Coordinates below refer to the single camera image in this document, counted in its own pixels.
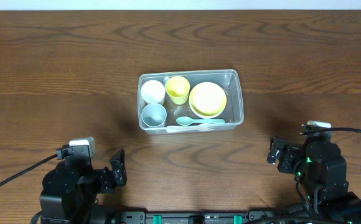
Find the grey cup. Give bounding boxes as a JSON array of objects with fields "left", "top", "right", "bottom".
[{"left": 141, "top": 103, "right": 167, "bottom": 128}]

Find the white plastic fork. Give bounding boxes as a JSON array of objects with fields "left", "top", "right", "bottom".
[{"left": 166, "top": 124, "right": 215, "bottom": 134}]

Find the white bowl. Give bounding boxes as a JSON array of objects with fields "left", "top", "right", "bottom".
[{"left": 195, "top": 113, "right": 219, "bottom": 119}]

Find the pale green spoon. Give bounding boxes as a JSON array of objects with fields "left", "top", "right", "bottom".
[{"left": 176, "top": 116, "right": 225, "bottom": 126}]

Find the white cup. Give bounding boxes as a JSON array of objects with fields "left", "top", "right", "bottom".
[{"left": 141, "top": 80, "right": 166, "bottom": 105}]

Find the yellow bowl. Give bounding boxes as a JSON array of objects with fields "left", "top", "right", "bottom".
[{"left": 189, "top": 82, "right": 227, "bottom": 116}]

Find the yellow cup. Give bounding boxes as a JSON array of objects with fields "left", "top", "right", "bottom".
[{"left": 165, "top": 76, "right": 190, "bottom": 105}]

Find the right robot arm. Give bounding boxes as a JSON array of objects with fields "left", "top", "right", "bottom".
[{"left": 267, "top": 133, "right": 361, "bottom": 223}]

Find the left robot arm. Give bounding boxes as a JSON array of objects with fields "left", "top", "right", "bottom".
[{"left": 30, "top": 146, "right": 127, "bottom": 224}]

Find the clear plastic container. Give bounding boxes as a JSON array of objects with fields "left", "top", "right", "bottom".
[{"left": 138, "top": 69, "right": 244, "bottom": 134}]

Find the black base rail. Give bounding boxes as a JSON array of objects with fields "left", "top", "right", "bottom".
[{"left": 40, "top": 208, "right": 293, "bottom": 224}]

